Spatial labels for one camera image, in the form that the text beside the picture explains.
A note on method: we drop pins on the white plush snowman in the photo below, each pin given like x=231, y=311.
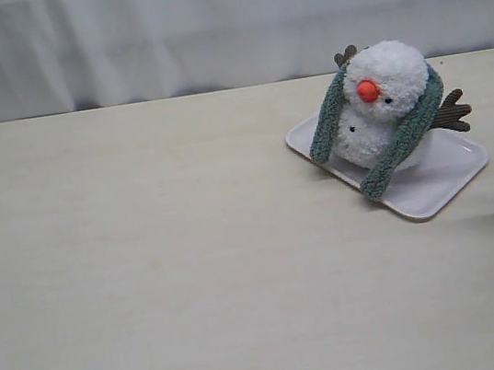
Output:
x=382, y=84

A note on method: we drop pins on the green knitted scarf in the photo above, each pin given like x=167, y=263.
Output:
x=330, y=121

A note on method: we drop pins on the white curtain backdrop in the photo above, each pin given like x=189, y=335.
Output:
x=59, y=56

